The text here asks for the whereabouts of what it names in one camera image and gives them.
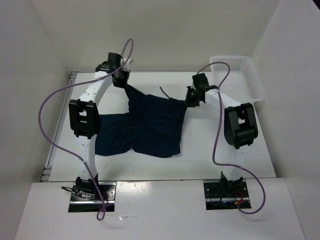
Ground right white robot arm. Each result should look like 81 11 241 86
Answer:
185 73 258 197

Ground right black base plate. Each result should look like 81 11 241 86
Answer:
203 179 252 211

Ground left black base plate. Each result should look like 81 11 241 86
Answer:
62 182 117 213

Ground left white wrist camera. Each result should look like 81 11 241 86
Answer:
121 57 133 70

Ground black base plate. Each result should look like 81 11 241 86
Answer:
203 179 252 211
62 182 117 213

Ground navy blue shorts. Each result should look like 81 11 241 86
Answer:
95 85 187 158

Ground white plastic basket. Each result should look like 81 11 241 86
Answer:
209 55 266 104

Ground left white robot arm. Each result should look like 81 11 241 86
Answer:
68 52 132 200

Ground aluminium table edge rail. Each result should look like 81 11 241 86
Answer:
40 71 78 183

